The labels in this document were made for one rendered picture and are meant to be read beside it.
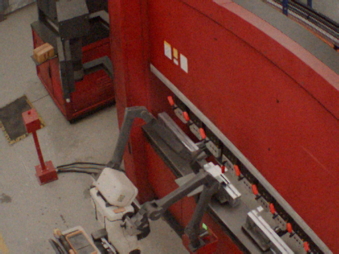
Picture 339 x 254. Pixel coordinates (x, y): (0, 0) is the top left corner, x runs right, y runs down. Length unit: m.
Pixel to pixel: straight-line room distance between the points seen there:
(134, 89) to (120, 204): 1.19
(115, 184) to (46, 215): 1.91
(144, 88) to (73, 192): 1.44
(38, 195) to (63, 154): 0.69
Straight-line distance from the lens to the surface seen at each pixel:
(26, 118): 4.40
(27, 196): 4.78
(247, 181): 2.90
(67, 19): 3.38
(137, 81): 3.68
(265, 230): 3.00
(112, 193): 2.74
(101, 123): 5.43
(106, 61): 4.13
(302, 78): 2.07
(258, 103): 2.51
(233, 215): 3.20
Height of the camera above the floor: 3.30
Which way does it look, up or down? 39 degrees down
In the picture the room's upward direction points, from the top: 3 degrees counter-clockwise
